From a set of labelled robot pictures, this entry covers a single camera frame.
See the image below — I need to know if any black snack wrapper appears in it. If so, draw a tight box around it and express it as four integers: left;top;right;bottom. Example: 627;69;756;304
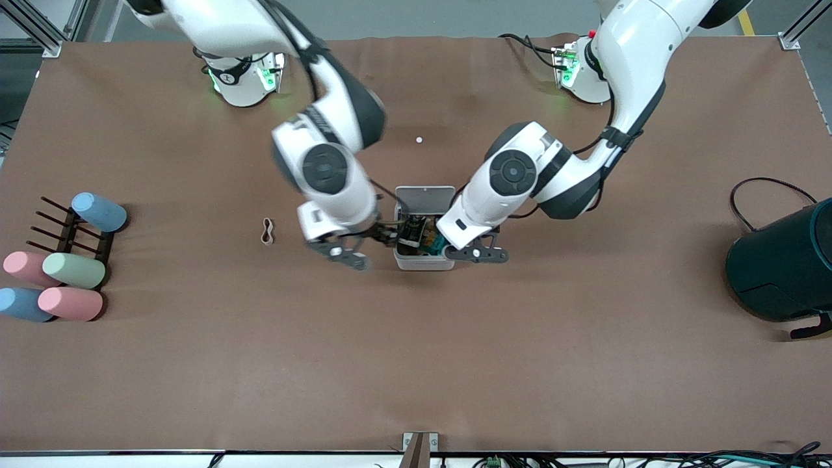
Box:
398;218;430;248

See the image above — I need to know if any small white lidded bin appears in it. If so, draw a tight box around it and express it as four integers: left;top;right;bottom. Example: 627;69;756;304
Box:
393;185;458;272

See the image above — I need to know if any blue cup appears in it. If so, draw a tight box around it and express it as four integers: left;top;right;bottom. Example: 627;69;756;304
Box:
0;287;56;324
71;192;128;233

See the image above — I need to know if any dark wooden cup rack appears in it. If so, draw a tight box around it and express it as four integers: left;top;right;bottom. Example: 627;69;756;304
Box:
29;195;116;290

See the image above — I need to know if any mint green cup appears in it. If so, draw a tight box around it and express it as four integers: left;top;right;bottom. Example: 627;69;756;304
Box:
42;252;107;290

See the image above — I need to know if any pink cup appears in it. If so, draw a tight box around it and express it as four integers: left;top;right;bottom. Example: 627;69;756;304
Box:
37;286;104;322
3;251;62;288

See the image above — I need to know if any dark teal cylindrical device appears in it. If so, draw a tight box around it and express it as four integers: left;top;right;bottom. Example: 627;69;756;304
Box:
726;198;832;340

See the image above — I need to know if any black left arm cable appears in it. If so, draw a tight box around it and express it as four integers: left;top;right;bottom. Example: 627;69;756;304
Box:
572;39;644;157

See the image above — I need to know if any black cable at arm base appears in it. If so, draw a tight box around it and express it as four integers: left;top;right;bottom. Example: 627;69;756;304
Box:
499;32;566;71

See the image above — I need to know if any metal table edge bracket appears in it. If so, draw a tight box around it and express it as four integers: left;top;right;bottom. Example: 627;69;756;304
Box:
402;432;439;468

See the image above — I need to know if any black cable bundle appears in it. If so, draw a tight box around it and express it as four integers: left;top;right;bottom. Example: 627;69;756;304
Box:
442;442;832;468

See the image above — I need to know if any black device cable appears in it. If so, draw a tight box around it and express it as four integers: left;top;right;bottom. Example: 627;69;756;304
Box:
729;177;818;233

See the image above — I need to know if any aluminium frame post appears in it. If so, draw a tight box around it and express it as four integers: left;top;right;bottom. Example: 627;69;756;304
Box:
0;0;85;59
778;0;832;51

